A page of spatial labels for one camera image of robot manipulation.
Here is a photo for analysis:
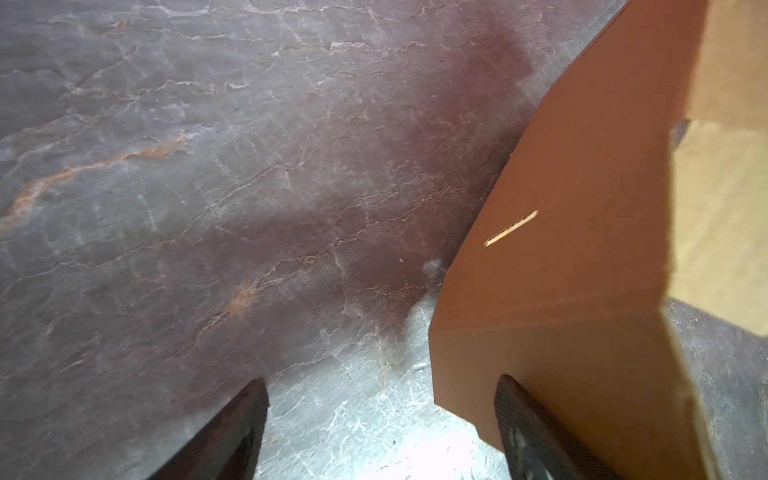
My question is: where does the brown cardboard box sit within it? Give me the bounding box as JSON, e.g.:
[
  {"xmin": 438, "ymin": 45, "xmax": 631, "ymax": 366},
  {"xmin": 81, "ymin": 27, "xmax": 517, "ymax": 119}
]
[{"xmin": 429, "ymin": 1, "xmax": 767, "ymax": 479}]

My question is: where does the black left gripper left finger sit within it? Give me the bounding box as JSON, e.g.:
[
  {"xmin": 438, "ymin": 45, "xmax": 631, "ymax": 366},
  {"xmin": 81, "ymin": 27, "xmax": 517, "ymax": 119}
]
[{"xmin": 149, "ymin": 378, "xmax": 269, "ymax": 480}]

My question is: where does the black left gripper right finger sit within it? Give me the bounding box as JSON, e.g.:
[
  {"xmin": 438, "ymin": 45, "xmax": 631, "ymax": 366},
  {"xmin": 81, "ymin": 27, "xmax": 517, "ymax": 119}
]
[{"xmin": 494, "ymin": 375, "xmax": 620, "ymax": 480}]

